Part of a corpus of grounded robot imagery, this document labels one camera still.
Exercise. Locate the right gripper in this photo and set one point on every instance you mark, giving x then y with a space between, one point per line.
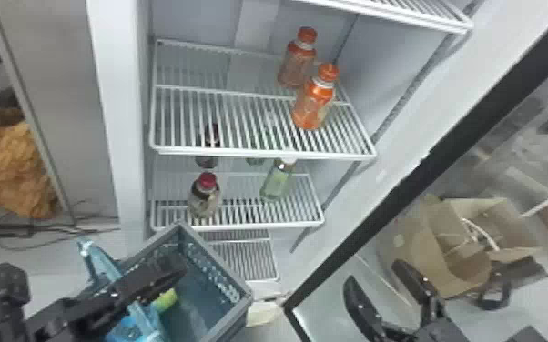
427 333

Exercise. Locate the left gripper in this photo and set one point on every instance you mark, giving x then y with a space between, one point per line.
59 322

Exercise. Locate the blue bottle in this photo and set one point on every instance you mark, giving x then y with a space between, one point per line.
98 265

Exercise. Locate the brown paper bag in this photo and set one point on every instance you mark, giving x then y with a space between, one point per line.
446 243

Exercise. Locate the grey basket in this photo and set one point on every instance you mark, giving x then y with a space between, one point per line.
216 291

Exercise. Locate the brown bottle red cap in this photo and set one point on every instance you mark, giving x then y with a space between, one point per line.
204 197

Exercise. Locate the fridge door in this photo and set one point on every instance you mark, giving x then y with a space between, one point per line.
446 157

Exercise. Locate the green bottle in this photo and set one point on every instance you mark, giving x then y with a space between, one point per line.
277 182

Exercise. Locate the yellow bag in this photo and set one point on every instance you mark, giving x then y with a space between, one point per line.
6 167

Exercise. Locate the white fridge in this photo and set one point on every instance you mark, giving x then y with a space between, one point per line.
121 119

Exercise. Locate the dark bottle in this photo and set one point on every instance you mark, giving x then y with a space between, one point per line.
210 136

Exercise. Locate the orange bottle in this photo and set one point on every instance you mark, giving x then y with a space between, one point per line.
313 100
297 62

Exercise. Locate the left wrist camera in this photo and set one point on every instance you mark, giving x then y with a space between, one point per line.
4 291

